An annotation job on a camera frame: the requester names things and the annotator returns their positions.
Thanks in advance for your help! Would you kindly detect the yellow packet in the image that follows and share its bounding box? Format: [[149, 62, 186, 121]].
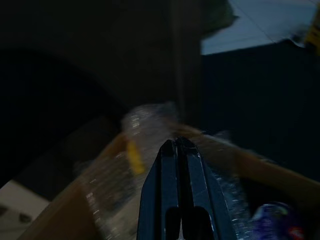
[[302, 0, 320, 50]]

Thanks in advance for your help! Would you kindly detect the dark blue cabinet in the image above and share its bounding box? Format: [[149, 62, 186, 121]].
[[199, 41, 320, 167]]

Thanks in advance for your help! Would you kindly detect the purple snack wrapper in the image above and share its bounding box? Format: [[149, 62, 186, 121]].
[[249, 202, 310, 240]]

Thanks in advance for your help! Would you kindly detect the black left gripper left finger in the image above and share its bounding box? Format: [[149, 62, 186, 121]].
[[136, 139, 179, 240]]

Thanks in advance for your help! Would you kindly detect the brown cardboard box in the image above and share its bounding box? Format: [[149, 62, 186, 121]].
[[18, 117, 320, 240]]

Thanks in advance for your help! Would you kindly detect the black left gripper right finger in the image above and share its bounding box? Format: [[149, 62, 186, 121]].
[[175, 136, 237, 240]]

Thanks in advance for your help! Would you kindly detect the clear bottle with yellow label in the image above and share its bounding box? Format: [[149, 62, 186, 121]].
[[74, 101, 185, 240]]

